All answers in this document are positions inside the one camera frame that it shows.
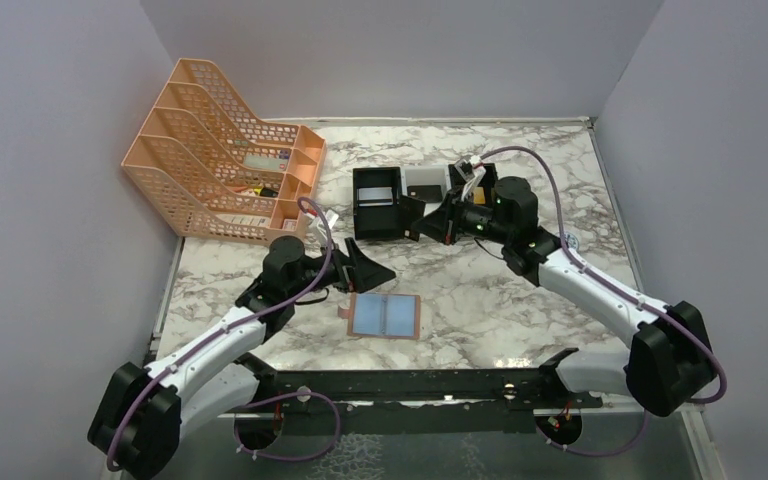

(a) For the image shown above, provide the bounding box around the left black bin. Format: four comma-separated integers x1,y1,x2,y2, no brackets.
352,167,403,241

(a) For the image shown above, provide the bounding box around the gold card in bin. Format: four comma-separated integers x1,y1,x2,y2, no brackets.
472,187,486,205

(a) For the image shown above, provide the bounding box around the dark blue VIP card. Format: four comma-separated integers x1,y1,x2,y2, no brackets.
398,195,426,242

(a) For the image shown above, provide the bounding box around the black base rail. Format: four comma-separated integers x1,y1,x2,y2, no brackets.
118,367,703,439

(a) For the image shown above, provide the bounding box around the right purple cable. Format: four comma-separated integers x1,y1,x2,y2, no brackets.
473,145,728,460

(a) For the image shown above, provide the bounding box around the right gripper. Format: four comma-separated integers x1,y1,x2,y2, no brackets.
411,186,512,246

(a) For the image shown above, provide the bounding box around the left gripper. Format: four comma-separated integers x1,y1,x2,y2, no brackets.
287,238,395,299

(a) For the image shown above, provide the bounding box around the white middle bin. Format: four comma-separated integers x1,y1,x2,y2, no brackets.
401,165,450,205

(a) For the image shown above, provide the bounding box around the small blue white jar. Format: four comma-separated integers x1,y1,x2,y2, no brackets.
563,231,580,250

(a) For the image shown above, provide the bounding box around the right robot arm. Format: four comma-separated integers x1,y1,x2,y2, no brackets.
412,176,720,417

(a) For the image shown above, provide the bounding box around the silver card in bin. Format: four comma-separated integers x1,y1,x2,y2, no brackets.
356,187,394,206

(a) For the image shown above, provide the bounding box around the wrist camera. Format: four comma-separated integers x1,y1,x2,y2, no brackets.
308,210,339,246
454,155,486,202

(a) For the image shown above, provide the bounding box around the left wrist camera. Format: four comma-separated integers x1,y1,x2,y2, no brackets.
308,210,339,246

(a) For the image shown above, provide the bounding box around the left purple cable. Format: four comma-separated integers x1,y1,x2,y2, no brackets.
105,197,342,473

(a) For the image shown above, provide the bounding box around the tan leather card holder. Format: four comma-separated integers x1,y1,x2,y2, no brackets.
337,293,421,340

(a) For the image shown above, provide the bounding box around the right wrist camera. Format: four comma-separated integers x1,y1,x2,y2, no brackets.
454,155,486,202

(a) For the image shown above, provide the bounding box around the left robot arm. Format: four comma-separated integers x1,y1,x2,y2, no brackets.
87,235,396,479

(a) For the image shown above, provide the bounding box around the orange plastic file organizer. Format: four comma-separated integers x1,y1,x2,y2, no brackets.
121,58,326,245

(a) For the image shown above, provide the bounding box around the purple cable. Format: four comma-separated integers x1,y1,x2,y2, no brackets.
473,145,728,460
105,197,342,473

